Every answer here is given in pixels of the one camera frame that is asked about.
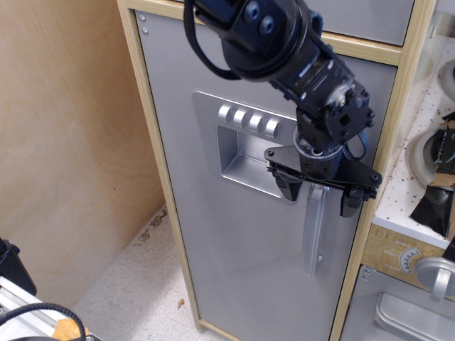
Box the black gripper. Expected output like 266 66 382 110
264 146 382 217

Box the silver toy fridge door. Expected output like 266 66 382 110
134 9 398 341

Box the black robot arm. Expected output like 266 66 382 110
183 1 382 217

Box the white speckled toy countertop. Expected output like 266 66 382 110
373 36 454 249

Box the silver oven door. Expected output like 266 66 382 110
341 266 454 341

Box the silver oven knob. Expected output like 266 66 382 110
415 256 454 303

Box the silver upper freezer door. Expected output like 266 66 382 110
191 0 415 46

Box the orange tape piece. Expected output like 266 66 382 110
52 318 81 341

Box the black box at left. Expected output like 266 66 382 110
1 239 37 296

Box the wooden toy kitchen frame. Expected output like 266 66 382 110
116 0 455 341

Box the aluminium extrusion rail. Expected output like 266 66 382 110
1 276 67 340

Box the black braided cable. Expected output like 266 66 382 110
0 302 87 341

